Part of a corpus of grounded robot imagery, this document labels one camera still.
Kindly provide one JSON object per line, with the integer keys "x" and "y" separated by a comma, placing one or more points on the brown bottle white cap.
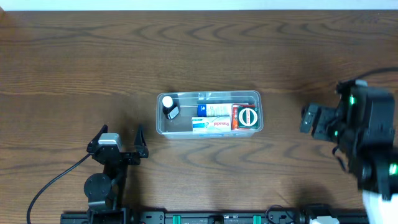
{"x": 170, "y": 107}

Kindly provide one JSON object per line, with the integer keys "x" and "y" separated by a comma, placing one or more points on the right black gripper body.
{"x": 321, "y": 123}

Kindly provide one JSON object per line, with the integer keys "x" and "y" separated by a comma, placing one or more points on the long blue white box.
{"x": 214, "y": 110}

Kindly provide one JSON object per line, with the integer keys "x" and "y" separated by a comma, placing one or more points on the white blue Panadol box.
{"x": 211, "y": 124}

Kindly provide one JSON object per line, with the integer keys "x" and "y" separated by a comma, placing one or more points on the green box round label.
{"x": 248, "y": 118}

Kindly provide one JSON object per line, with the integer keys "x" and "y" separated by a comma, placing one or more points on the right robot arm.
{"x": 361, "y": 126}

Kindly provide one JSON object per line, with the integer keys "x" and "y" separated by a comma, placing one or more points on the black mounting rail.
{"x": 276, "y": 216}

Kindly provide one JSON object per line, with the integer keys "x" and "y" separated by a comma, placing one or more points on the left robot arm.
{"x": 105, "y": 190}

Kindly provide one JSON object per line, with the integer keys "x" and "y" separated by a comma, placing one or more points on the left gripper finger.
{"x": 94, "y": 142}
{"x": 139, "y": 142}

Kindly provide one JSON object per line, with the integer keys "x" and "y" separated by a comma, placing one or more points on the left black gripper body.
{"x": 129, "y": 160}

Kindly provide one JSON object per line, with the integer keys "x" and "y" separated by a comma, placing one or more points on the clear plastic container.
{"x": 181, "y": 126}

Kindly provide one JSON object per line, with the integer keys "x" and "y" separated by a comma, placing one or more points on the red medicine box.
{"x": 235, "y": 125}

